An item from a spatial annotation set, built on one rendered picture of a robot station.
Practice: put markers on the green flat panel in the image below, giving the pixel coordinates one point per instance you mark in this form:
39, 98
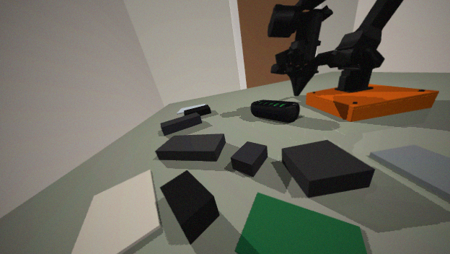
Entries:
276, 227

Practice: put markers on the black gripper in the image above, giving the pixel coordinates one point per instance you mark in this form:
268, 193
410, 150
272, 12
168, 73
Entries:
300, 71

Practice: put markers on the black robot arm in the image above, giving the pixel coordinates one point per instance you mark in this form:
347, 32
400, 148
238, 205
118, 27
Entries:
360, 46

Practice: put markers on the dark grey switch panel with green rocker switches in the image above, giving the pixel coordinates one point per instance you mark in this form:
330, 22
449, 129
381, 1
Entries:
282, 111

